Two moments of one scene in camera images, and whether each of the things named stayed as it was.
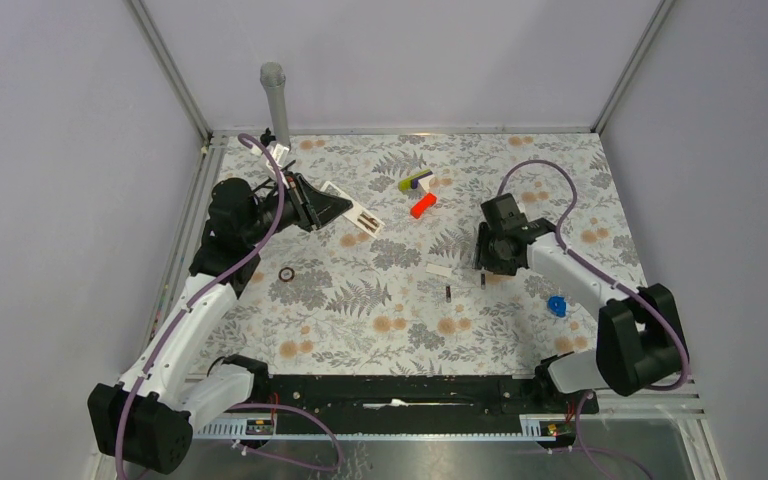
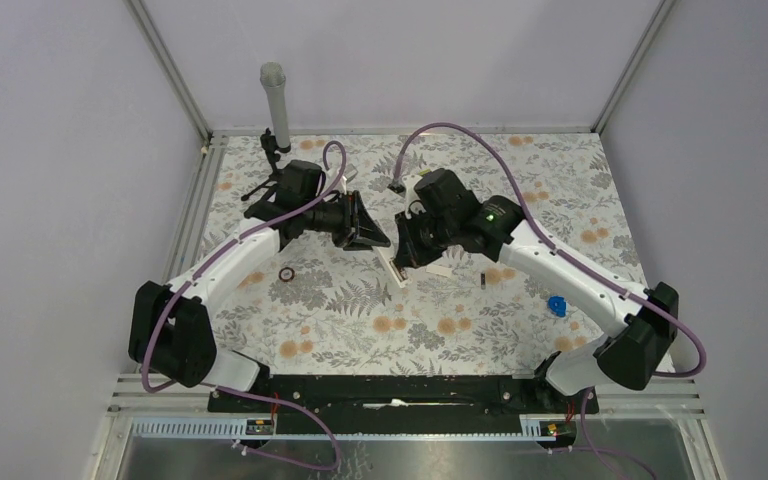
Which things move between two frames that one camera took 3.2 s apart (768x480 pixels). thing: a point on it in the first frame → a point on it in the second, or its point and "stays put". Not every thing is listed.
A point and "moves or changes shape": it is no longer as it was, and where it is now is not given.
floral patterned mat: (394, 288) stays put
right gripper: (482, 257) → (410, 253)
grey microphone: (273, 76) stays put
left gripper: (314, 207) → (357, 228)
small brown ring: (292, 276) stays put
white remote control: (357, 214) moves or changes shape
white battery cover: (438, 270) stays put
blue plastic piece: (557, 304) stays put
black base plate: (428, 403) stays put
